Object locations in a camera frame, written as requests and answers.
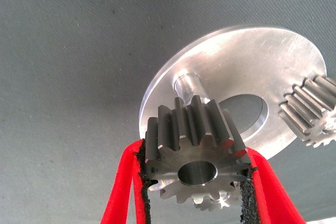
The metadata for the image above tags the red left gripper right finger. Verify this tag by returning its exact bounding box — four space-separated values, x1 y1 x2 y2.
239 147 307 224

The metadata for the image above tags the round metal carrier plate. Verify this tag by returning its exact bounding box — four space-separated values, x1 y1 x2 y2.
138 24 328 161

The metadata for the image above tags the dark grey table cloth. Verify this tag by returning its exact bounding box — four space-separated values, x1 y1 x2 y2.
0 0 336 224

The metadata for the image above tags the small steel planetary gear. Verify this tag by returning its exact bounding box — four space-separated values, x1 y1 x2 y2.
143 95 251 204
193 189 241 212
278 76 336 148

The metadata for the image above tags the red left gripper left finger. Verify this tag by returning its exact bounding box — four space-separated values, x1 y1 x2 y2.
99 138 153 224

